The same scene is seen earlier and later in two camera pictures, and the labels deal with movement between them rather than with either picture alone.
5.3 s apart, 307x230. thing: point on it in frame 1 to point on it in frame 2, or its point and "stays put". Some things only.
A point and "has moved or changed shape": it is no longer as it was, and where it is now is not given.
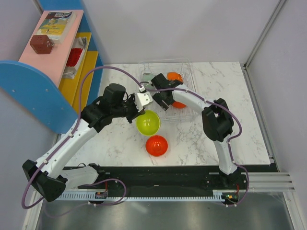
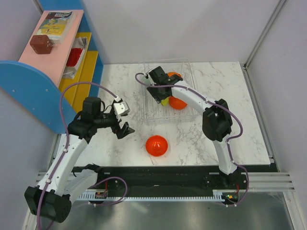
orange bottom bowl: (156, 145) stays put
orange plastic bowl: (174, 76) stays put
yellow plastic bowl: (148, 123) has moved or changed shape
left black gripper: (136, 113) to (121, 132)
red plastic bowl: (178, 105) stays put
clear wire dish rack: (183, 67) stays put
